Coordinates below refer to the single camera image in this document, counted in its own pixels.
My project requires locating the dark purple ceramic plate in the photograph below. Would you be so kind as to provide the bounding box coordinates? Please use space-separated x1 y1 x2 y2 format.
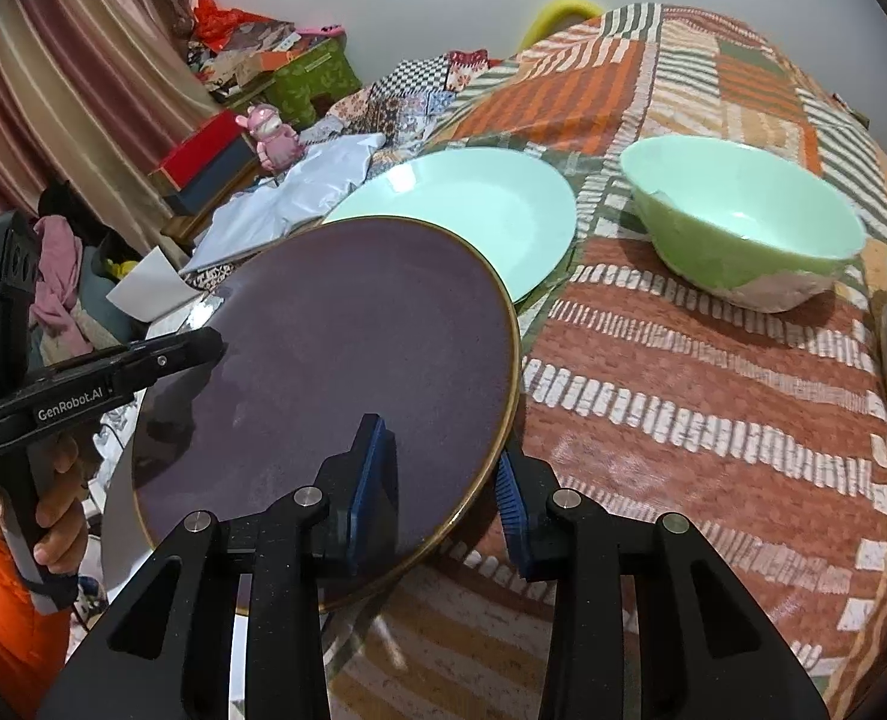
131 218 519 610

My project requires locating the orange sleeve forearm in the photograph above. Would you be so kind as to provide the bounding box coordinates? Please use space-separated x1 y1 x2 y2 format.
0 535 71 718

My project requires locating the person's left hand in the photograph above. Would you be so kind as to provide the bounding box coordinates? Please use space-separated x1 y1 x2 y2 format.
0 434 87 575

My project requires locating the white paper sheet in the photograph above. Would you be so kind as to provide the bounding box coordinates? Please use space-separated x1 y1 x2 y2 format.
107 247 201 323

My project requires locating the pink crumpled cloth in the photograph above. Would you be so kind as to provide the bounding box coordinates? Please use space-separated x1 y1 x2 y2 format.
30 215 92 356

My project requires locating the red and navy box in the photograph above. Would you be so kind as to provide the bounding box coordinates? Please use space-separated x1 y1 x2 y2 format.
149 110 260 216

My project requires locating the patchwork orange bed blanket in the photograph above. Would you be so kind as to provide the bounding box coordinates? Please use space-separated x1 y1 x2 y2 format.
323 1 887 720

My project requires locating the white plastic sheet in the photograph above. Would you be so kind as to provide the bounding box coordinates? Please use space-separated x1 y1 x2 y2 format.
180 133 386 275

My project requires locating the pink toy figurine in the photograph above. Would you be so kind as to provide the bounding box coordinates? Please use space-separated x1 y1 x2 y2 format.
235 103 305 176

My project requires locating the striped brown curtain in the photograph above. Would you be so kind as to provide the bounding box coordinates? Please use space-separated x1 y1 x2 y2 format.
0 0 217 259

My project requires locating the green patterned box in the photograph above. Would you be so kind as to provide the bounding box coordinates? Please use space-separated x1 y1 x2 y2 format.
263 39 362 130

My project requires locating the red plastic bag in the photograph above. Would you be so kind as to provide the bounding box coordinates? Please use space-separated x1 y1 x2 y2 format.
193 0 269 52

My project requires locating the mint green flat plate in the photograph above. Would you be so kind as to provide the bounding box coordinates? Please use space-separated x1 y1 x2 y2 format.
324 146 576 302

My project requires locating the green and white bowl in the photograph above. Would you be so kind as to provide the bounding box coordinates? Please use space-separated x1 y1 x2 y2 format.
619 135 866 314

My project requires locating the yellow object behind bed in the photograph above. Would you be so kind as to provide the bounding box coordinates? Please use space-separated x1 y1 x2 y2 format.
516 0 604 52

